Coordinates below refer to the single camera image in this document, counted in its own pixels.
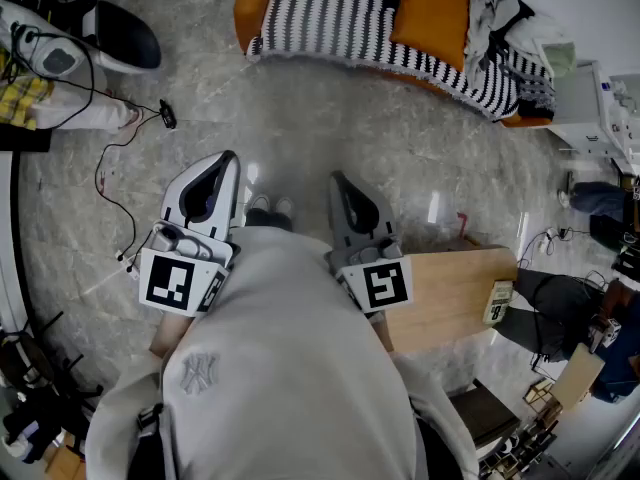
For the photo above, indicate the person's white sweatshirt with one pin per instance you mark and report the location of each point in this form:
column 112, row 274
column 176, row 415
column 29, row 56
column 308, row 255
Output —
column 290, row 343

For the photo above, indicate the white power strip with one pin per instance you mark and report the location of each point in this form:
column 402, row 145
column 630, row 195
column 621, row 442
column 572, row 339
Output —
column 127, row 264

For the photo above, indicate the white cabinet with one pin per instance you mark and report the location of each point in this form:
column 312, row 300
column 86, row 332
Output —
column 580, row 113

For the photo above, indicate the person's right white shoe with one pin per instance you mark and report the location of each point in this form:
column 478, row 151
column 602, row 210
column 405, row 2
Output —
column 284, row 205

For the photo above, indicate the pile of grey clothes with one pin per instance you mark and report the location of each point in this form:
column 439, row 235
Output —
column 490, row 23

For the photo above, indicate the light wooden board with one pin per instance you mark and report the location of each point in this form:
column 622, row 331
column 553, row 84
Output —
column 577, row 375

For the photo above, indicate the brown cardboard box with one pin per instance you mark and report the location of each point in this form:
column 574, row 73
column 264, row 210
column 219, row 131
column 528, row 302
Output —
column 65, row 463

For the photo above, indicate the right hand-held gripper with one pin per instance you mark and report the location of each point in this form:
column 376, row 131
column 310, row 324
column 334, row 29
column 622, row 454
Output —
column 387, row 283

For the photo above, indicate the person's left forearm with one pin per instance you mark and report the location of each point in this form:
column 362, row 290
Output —
column 170, row 333

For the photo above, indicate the person's right forearm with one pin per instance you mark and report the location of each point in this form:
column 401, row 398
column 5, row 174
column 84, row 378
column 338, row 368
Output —
column 382, row 333

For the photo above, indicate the black white striped blanket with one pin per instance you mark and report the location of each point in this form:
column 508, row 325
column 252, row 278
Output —
column 340, row 23

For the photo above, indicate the orange cushion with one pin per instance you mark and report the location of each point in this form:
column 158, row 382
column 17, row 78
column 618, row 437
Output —
column 432, row 18

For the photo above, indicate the small wooden table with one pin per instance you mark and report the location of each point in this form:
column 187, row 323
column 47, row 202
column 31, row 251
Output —
column 450, row 293

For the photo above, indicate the person's white shoe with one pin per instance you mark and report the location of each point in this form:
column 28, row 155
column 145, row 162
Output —
column 284, row 205
column 259, row 204

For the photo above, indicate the black folding stand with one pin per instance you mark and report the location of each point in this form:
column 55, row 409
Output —
column 30, row 425

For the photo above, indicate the black power adapter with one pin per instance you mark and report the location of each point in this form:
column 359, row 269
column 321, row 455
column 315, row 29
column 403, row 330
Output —
column 168, row 114

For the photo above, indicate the person's left white shoe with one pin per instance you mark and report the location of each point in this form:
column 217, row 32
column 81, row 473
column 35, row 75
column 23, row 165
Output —
column 259, row 204

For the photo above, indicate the yellow printed box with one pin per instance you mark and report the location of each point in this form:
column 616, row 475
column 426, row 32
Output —
column 499, row 303

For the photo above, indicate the dark brown stool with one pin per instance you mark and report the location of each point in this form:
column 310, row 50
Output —
column 485, row 413

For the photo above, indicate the orange sofa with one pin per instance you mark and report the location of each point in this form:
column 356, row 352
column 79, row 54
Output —
column 247, row 8

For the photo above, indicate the person's dark trousers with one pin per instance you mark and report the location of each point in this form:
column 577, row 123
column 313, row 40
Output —
column 267, row 220

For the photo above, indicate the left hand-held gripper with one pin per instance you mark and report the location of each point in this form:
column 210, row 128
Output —
column 167, row 280

